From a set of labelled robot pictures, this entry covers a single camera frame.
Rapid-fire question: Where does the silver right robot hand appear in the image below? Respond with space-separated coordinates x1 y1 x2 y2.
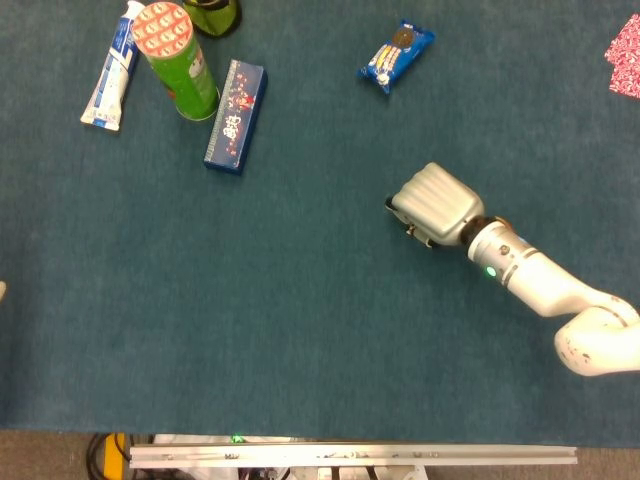
384 161 486 249

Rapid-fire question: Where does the blue cookie packet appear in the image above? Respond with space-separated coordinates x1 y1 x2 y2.
356 19 436 96

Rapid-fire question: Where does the teal table cloth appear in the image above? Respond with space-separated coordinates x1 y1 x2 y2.
0 0 640 448

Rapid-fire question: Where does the dark blue rectangular box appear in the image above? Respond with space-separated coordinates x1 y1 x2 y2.
203 59 269 176

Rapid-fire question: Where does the pink patterned folded paper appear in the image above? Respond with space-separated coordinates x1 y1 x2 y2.
603 13 640 100

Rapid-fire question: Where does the dark green round object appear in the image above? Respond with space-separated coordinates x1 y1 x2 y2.
181 0 243 38

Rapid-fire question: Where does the green chips can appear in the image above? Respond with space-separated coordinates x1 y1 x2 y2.
131 1 221 122

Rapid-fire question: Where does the white blue toothpaste tube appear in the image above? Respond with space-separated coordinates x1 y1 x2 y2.
80 0 147 132

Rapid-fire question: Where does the yellow block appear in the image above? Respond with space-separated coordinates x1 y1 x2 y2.
103 433 127 480

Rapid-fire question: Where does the aluminium frame rail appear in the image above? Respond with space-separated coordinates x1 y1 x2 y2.
128 441 579 469

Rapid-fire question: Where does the black cable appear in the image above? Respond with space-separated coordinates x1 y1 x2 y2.
84 432 126 480

